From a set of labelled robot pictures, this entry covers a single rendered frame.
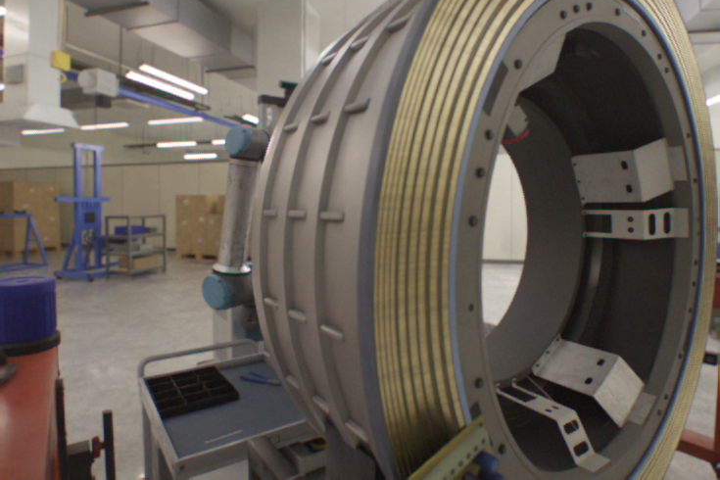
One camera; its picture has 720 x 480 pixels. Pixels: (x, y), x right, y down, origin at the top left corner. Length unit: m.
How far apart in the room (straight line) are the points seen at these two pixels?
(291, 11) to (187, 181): 5.86
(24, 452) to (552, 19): 1.03
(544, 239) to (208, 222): 8.37
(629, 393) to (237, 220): 1.42
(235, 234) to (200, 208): 7.86
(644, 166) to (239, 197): 1.39
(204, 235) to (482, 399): 9.01
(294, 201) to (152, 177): 11.12
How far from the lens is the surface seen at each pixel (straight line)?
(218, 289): 1.76
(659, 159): 1.53
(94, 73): 6.59
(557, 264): 1.62
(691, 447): 2.39
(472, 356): 0.69
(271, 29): 6.69
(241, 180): 1.70
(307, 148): 0.80
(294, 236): 0.78
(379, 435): 0.60
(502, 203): 8.87
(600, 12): 1.09
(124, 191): 12.46
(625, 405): 1.43
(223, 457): 1.17
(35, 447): 0.69
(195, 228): 9.68
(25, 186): 12.48
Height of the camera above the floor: 1.27
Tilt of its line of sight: 1 degrees down
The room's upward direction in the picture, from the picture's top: straight up
